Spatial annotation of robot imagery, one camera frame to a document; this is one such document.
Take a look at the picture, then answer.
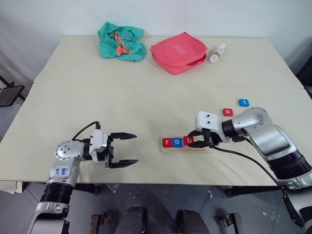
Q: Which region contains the dark rounded shape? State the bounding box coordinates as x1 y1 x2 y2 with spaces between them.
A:
175 209 208 234
114 206 150 234

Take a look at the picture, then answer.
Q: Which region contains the pink zippered pouch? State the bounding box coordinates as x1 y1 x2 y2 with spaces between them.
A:
150 31 208 76

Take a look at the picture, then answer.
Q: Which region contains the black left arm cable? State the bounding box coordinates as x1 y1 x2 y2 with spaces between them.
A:
71 120 101 143

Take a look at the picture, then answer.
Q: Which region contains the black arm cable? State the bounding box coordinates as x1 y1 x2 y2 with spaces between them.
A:
71 120 101 143
210 136 308 229

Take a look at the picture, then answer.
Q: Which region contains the green drawstring cloth bag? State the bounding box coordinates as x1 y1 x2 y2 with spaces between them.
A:
97 21 147 62

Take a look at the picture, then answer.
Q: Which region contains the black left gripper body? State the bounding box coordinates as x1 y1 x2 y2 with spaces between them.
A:
105 135 115 168

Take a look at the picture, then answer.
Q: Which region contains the small white pink bottle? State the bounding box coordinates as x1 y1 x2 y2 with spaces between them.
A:
210 43 226 63

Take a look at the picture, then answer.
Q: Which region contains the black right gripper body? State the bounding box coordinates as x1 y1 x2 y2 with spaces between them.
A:
201 128 223 147

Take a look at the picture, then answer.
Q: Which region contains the wooden letter tray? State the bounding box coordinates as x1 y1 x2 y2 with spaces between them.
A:
159 136 213 154

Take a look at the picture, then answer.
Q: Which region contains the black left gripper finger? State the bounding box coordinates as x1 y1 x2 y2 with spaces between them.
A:
109 159 139 169
111 132 137 141

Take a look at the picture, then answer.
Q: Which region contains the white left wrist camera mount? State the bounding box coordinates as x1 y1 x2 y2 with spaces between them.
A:
89 130 109 164

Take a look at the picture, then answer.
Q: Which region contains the orange drawstring cord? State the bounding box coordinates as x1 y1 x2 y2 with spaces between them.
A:
113 33 132 56

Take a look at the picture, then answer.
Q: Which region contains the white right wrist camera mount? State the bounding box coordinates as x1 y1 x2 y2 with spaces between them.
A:
195 111 232 143

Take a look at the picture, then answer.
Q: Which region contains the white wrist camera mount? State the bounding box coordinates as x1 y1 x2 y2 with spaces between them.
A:
89 130 109 164
195 111 232 143

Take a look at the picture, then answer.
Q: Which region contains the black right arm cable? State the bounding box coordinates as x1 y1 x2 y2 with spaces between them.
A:
210 136 308 229

